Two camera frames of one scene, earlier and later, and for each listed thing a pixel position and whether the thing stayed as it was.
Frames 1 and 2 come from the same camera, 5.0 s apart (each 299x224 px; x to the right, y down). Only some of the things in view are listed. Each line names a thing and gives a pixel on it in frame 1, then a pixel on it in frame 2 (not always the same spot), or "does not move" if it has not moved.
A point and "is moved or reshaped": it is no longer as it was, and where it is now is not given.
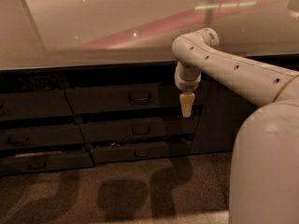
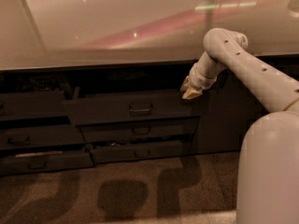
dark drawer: x=35 y=104 does not move
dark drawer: x=141 y=152 does not move
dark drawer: x=132 y=98 is moved or reshaped
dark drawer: x=41 y=136 does not move
